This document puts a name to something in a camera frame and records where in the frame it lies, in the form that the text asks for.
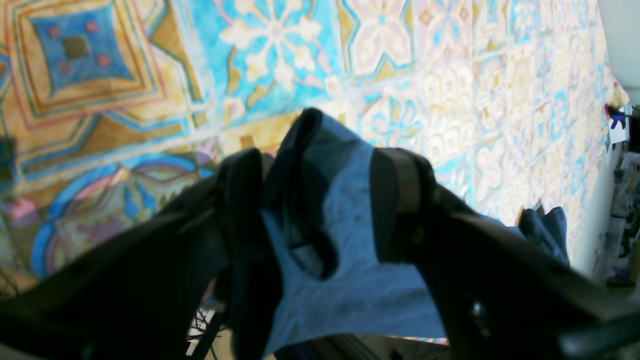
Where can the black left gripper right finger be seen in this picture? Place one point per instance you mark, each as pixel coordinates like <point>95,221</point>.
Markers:
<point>499,296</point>

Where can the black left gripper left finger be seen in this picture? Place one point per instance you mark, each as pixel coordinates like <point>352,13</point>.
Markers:
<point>135,295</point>

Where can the dark blue t-shirt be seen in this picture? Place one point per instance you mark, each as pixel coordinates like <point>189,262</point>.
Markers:
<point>322,232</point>

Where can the colourful patterned tablecloth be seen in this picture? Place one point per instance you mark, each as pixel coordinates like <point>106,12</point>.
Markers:
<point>111,108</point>

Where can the blue clamp front left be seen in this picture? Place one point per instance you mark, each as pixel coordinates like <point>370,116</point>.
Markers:
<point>618,124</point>

